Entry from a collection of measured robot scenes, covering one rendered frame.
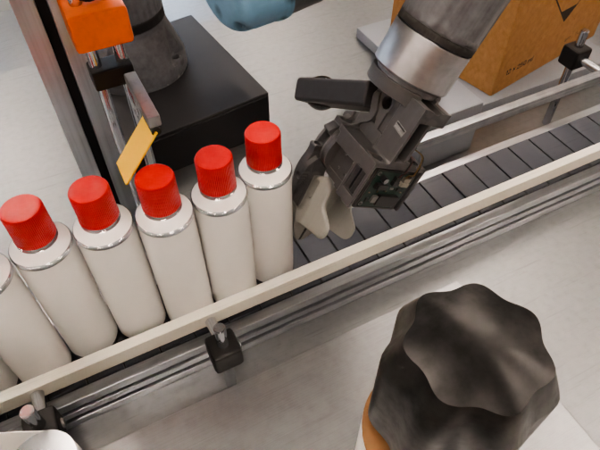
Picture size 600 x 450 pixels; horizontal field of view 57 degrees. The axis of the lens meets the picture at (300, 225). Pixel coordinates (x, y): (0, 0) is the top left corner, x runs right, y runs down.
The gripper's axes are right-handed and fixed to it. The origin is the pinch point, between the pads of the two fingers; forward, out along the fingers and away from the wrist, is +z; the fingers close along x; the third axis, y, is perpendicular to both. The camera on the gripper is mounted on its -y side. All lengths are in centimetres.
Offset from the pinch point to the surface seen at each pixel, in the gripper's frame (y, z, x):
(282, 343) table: 7.2, 12.0, 0.0
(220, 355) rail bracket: 10.1, 8.1, -11.2
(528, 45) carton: -18, -24, 44
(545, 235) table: 8.8, -7.3, 33.6
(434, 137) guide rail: -3.0, -12.3, 15.9
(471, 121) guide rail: -3.2, -15.3, 21.0
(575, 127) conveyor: -2.4, -18.7, 43.3
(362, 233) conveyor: 0.6, 0.5, 10.0
